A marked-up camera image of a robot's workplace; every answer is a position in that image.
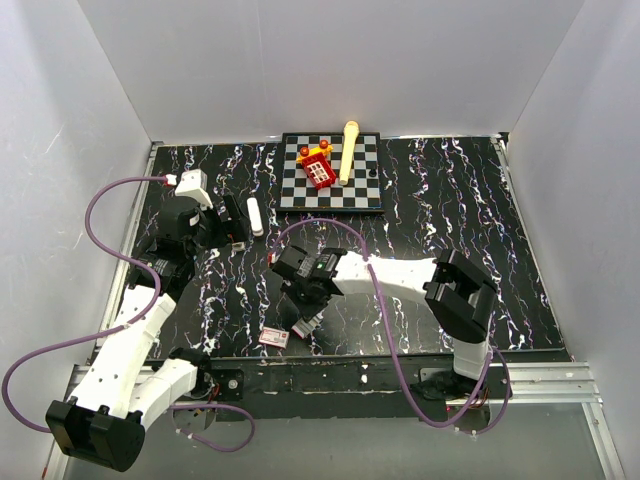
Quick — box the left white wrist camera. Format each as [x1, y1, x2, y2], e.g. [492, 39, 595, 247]
[165, 169, 213, 210]

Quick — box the yellow toy piece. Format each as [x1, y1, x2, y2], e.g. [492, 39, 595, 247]
[296, 140, 333, 164]

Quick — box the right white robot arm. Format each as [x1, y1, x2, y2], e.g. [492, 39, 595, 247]
[268, 246, 497, 399]

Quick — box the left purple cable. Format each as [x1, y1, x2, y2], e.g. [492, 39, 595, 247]
[2, 174, 256, 453]

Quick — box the red white staple box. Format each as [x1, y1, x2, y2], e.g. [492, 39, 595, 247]
[259, 327, 290, 348]

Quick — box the black base frame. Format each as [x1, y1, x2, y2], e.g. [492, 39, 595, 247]
[183, 354, 507, 421]

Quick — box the cream toy microphone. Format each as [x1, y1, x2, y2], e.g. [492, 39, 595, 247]
[339, 120, 360, 186]

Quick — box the purple cable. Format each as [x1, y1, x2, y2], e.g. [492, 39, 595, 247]
[272, 217, 512, 428]
[2, 174, 256, 453]

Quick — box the white plastic stapler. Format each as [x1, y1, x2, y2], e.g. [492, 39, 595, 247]
[246, 197, 264, 237]

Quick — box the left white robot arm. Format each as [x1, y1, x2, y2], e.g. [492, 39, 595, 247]
[45, 194, 249, 472]

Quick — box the red toy brick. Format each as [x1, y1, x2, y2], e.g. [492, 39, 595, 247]
[302, 154, 336, 190]

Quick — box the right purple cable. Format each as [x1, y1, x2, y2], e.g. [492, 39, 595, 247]
[272, 217, 512, 428]

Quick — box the black white chessboard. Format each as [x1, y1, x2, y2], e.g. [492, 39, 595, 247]
[278, 131, 385, 213]

